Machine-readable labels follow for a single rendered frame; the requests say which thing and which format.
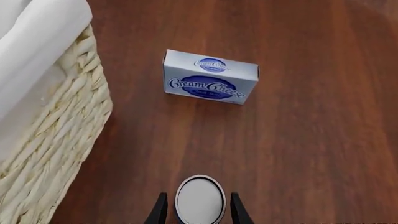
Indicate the woven straw basket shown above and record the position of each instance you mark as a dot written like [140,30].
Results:
[53,130]

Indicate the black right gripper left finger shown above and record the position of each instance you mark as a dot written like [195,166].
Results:
[159,210]

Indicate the tin with silver lid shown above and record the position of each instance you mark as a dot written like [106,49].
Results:
[200,198]

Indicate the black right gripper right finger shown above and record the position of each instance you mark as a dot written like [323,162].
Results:
[240,210]

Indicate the white cream cheese box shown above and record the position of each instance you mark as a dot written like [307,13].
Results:
[209,80]

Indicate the white cloth basket liner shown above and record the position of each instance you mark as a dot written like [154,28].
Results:
[29,51]

